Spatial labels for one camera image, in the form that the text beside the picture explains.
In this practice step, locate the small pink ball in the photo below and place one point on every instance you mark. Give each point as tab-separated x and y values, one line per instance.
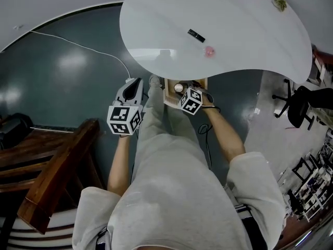
209	51

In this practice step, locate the person's left forearm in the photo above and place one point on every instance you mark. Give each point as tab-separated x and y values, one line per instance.
121	163

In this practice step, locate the round compact mirror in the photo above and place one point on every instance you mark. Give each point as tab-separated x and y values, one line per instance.
179	87

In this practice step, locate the person's grey trousers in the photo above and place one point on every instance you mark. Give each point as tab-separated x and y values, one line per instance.
161	121

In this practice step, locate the person's right forearm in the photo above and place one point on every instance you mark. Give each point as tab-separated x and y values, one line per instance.
226	134

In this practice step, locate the white kidney-shaped desk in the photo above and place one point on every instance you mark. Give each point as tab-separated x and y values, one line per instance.
234	35

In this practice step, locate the black office chair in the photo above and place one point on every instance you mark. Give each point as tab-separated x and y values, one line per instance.
301	105

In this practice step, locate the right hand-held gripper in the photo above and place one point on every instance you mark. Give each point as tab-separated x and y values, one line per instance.
191	100

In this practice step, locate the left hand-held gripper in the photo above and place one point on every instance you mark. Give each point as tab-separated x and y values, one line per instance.
122	120

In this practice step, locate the tiny potted plant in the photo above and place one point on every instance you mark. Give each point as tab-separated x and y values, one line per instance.
279	2

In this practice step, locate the red-brown cabinet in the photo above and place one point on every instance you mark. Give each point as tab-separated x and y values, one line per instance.
318	64

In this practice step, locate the small black rectangular object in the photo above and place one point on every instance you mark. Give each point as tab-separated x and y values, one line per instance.
196	35

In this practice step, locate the large wooden drawer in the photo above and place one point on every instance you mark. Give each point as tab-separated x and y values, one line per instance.
170	92

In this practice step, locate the white equipment racks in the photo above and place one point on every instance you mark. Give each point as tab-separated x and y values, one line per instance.
312	186

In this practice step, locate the person's grey shirt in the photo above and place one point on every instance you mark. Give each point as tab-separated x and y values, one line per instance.
177	204

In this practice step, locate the white power strip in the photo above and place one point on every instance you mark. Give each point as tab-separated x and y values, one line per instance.
129	81

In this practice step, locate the black bag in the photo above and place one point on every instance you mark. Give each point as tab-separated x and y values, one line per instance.
15	129

